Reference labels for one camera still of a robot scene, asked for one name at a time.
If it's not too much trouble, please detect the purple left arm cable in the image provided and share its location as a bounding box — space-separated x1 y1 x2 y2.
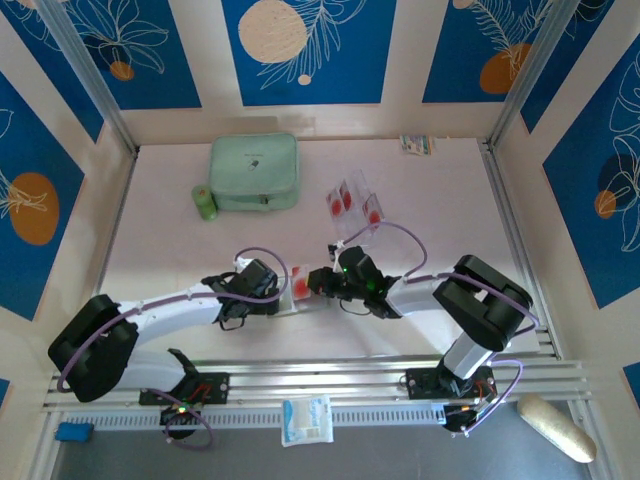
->
56 245 291 451

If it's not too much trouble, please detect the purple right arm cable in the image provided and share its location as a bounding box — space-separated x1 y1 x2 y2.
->
327 221 541 440

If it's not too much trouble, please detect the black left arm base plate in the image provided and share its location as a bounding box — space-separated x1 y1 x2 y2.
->
138 372 231 406

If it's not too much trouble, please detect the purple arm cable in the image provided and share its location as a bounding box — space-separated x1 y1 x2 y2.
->
327 221 541 440
56 245 291 451

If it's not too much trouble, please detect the small green roll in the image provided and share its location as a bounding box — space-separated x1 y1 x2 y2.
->
192 183 219 223

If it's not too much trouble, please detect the beige oblong bread roll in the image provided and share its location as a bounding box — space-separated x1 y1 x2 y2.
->
517 394 598 464

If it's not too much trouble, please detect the clear acrylic card stand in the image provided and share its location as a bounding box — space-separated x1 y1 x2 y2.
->
323 168 389 251

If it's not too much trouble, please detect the green card holder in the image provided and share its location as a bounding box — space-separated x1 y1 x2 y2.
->
267 277 334 319

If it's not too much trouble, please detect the blue floral poster, orange dot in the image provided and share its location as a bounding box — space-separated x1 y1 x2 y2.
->
67 0 203 111
542 37 640 310

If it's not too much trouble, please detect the mint green zip pouch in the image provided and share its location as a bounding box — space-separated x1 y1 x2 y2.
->
208 132 302 212

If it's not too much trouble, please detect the blue sponge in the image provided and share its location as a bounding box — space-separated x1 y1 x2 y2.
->
54 422 95 444

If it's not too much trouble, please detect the small printed paper packet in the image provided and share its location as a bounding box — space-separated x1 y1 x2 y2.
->
399 133 436 156

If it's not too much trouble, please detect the aluminium frame post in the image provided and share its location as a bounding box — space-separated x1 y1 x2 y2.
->
37 0 140 159
485 0 587 149

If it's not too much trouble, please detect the grey slotted cable duct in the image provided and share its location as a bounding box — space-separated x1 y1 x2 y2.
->
59 404 451 432

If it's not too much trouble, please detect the white and blue gauze packet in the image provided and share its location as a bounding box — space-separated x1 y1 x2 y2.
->
280 394 335 448

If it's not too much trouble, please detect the aluminium table side rail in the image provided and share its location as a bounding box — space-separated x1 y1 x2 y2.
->
478 139 564 359

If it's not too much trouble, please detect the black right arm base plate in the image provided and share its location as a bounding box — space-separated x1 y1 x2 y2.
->
405 367 499 401

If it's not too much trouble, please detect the aluminium mounting rail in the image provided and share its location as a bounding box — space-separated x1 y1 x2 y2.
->
42 355 591 409

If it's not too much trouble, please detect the blue poster with beige circle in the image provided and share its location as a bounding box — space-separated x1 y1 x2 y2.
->
221 0 399 107

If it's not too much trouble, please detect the blue poster with orange circle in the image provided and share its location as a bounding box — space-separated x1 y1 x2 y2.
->
0 69 86 322
421 0 551 105

